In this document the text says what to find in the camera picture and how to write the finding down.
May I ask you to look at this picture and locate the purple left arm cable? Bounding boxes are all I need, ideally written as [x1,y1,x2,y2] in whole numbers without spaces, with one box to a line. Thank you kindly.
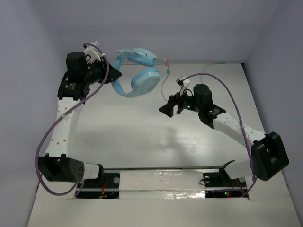
[37,42,111,196]

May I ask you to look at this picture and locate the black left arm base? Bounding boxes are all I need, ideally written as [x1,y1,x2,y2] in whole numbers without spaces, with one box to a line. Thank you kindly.
[74,165,120,199]

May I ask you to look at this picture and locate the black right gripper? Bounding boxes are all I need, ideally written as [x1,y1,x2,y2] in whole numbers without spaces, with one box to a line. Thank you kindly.
[159,87,202,117]

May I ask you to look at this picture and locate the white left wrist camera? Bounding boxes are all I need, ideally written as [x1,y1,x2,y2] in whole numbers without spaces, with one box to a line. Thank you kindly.
[83,44,104,63]

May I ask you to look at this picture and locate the white front platform board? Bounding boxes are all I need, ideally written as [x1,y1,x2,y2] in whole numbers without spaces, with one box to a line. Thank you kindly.
[28,175,300,227]

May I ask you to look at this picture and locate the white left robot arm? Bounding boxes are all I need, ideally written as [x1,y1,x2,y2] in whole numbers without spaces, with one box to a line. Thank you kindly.
[35,51,122,186]

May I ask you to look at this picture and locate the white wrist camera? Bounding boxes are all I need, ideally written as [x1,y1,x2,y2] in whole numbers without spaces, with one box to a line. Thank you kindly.
[83,44,104,63]
[176,77,190,96]

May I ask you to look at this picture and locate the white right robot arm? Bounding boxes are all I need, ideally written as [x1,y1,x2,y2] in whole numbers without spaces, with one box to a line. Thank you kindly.
[159,84,289,186]

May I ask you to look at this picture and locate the green headphone cable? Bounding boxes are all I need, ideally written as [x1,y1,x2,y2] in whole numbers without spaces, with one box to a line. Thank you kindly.
[152,56,225,115]

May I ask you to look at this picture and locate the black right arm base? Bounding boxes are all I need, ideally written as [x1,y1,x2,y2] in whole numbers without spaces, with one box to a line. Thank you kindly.
[199,160,248,199]

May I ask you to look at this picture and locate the light blue headphones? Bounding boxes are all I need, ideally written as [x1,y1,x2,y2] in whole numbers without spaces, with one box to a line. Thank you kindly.
[111,48,161,98]

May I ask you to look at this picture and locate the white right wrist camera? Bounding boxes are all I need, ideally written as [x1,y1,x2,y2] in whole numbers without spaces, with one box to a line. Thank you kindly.
[176,77,190,96]

